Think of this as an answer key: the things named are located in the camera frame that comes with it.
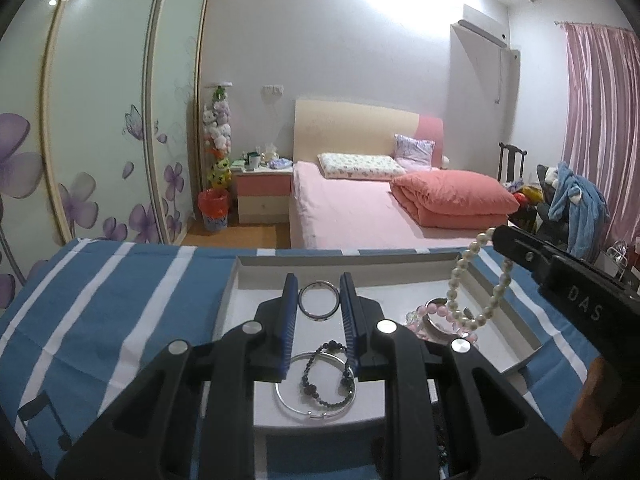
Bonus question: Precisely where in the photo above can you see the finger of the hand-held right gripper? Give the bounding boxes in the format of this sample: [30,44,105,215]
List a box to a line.
[492,225,566,288]

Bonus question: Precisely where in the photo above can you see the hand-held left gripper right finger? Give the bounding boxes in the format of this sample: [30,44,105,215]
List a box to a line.
[339,271,583,480]

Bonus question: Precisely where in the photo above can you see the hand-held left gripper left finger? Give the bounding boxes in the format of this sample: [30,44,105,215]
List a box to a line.
[55,272,301,480]

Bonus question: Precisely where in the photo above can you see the small dark metal bangle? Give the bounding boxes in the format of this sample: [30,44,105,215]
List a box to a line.
[298,281,342,322]

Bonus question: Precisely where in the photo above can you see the black bead bracelet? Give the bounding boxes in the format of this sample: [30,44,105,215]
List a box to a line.
[300,341,357,402]

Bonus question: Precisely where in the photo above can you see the grey shallow tray box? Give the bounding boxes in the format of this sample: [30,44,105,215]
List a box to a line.
[212,251,544,431]

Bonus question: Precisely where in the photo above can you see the white pearl bracelet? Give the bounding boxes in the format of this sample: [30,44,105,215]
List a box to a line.
[446,228,516,328]

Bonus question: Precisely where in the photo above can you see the pink flower bead bracelet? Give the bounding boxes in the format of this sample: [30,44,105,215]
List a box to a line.
[405,298,478,338]

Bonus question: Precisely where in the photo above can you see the thin silver bangle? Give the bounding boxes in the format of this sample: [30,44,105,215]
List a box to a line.
[273,351,359,418]

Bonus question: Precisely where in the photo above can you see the wide silver bangle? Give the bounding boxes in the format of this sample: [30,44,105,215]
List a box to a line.
[422,322,463,346]

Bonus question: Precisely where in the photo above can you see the person's right hand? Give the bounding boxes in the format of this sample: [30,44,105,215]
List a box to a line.
[570,355,637,466]

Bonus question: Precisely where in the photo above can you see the red yellow bag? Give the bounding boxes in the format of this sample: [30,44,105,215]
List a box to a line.
[510,185,546,211]

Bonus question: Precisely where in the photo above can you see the blue fleece robe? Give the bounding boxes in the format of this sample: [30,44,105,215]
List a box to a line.
[548,161,610,261]

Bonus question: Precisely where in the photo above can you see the folded pink quilt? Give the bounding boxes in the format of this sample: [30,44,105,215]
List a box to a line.
[390,169,521,228]

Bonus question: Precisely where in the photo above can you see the dark wooden chair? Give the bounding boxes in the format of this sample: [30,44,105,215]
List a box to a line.
[498,142,528,184]

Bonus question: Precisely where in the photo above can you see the bed with pink sheet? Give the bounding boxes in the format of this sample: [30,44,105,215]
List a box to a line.
[290,161,516,250]

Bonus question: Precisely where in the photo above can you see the pink beige nightstand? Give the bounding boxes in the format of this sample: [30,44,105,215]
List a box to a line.
[235,165,293,226]

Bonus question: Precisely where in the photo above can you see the red trash bin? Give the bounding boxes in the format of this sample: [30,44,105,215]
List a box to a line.
[198,189,231,233]

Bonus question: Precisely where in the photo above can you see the pink curtain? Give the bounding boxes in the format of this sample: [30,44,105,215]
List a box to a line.
[560,22,640,251]

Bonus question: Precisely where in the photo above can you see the lavender pillow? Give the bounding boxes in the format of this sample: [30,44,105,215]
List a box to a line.
[394,134,436,171]

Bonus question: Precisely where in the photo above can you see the white patterned pillow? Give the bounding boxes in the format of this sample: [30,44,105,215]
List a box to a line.
[318,152,407,182]

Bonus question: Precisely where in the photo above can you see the blue white striped tablecloth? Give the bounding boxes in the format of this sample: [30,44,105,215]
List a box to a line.
[0,237,640,480]

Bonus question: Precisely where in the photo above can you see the yellow green plush toy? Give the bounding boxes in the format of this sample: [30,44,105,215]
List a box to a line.
[207,157,233,190]

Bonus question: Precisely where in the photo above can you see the beige pink headboard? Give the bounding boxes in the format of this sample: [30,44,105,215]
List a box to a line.
[294,99,445,168]

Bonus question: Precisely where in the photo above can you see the hanging plush toys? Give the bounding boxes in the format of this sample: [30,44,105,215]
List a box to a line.
[202,87,233,158]

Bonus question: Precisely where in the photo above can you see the white air conditioner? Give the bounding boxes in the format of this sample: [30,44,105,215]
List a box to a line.
[451,4,508,48]

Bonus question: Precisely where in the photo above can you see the curtain rod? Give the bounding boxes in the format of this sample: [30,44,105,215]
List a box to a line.
[554,19,636,29]

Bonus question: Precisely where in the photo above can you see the floral sliding door wardrobe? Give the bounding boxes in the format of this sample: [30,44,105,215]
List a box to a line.
[0,0,211,301]

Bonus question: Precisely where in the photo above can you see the metal wire rack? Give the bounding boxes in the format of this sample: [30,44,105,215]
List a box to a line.
[607,240,634,281]

